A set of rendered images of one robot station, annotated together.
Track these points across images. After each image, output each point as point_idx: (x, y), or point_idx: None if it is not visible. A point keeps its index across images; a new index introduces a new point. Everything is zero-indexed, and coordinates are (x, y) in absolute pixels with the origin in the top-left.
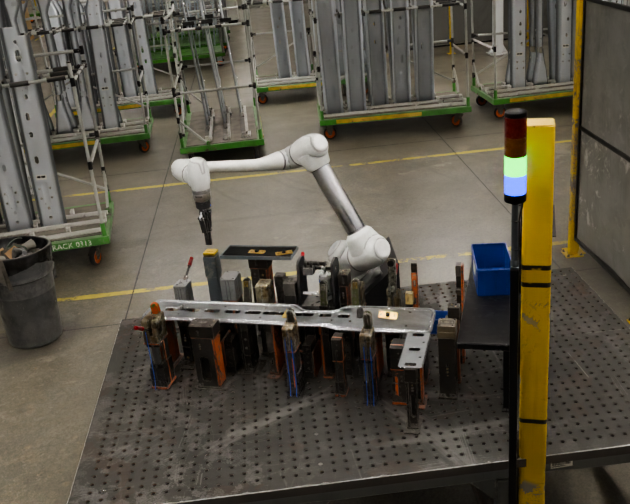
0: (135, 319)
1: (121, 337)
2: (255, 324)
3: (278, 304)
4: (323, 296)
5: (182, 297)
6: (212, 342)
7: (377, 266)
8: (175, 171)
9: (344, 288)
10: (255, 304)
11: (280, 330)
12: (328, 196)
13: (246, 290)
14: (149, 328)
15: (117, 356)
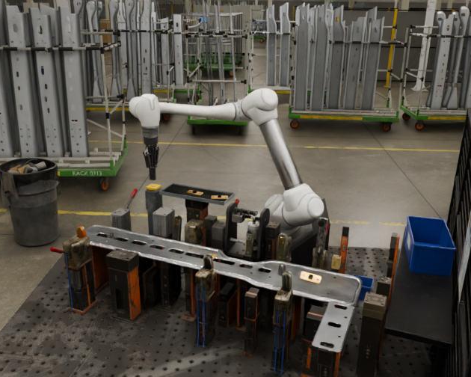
0: None
1: None
2: None
3: (203, 247)
4: (248, 246)
5: (118, 225)
6: (128, 276)
7: (309, 224)
8: (130, 106)
9: (271, 241)
10: (182, 243)
11: None
12: (271, 149)
13: (176, 228)
14: (69, 251)
15: (55, 270)
